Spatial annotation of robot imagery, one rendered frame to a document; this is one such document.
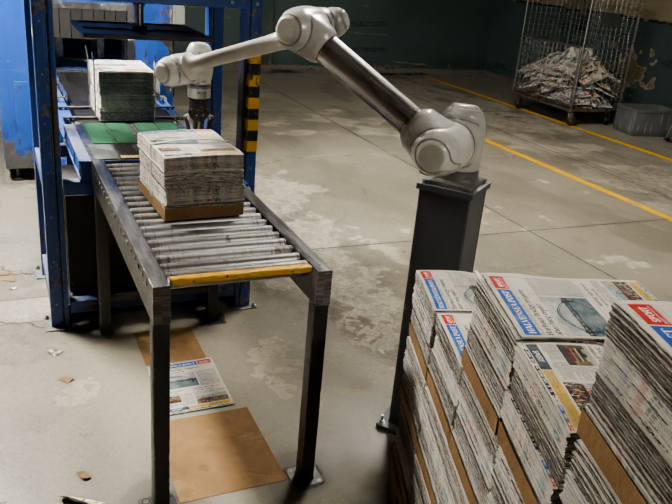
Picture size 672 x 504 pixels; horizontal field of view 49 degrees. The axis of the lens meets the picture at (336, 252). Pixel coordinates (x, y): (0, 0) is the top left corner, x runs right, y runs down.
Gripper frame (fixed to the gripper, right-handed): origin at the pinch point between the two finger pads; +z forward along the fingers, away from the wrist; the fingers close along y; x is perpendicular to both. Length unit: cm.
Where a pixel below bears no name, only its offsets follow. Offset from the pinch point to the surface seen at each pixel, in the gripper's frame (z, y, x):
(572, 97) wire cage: 57, 568, 416
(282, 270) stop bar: 12, 1, -97
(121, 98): 2, -12, 111
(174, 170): -4.8, -19.7, -45.5
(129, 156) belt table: 13.4, -20.5, 40.1
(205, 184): 0.5, -9.0, -45.5
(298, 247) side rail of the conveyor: 13, 14, -77
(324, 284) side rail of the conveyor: 18, 15, -97
